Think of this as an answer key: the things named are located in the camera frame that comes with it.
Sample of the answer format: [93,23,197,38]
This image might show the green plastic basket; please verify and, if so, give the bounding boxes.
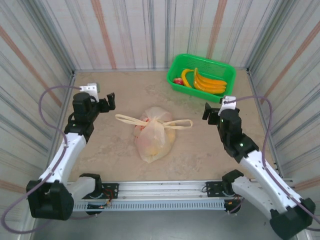
[166,53,237,103]

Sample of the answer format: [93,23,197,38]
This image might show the single yellow fake banana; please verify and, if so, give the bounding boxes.
[180,68,195,89]

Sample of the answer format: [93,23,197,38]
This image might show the slotted grey cable duct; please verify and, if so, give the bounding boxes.
[72,199,226,212]

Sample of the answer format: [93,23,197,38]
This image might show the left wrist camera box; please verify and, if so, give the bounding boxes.
[79,82,101,98]

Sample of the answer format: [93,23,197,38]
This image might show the yellow fake banana bunch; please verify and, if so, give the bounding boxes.
[193,67,228,95]

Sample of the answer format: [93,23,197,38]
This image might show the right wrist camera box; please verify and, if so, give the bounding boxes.
[218,95,239,116]

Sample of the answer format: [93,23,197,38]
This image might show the thin base wires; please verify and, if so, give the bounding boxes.
[102,188,118,209]
[223,186,252,215]

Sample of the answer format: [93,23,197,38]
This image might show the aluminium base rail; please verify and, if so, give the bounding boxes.
[67,177,295,201]

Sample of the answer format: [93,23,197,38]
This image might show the yellow fake mango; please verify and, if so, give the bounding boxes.
[146,146,164,161]

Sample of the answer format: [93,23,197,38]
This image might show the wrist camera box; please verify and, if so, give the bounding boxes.
[79,82,101,98]
[218,95,239,116]

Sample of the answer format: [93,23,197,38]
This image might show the cream printed plastic bag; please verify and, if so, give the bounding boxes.
[114,106,194,164]

